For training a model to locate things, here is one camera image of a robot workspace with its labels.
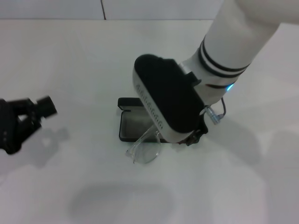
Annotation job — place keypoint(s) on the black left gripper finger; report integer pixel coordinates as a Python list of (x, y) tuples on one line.
[(46, 106), (32, 127)]

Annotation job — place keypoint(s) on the white black wrist camera box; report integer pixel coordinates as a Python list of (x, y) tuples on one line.
[(168, 93)]

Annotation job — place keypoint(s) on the clear white glasses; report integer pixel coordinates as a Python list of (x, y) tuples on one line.
[(142, 140)]

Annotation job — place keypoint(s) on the black glasses case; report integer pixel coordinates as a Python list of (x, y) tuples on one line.
[(133, 123)]

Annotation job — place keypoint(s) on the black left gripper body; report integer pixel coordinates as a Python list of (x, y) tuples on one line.
[(7, 130)]

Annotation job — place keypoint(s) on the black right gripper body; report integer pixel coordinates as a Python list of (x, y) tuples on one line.
[(198, 135)]

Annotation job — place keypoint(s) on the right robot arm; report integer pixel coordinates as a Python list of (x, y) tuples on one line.
[(233, 35)]

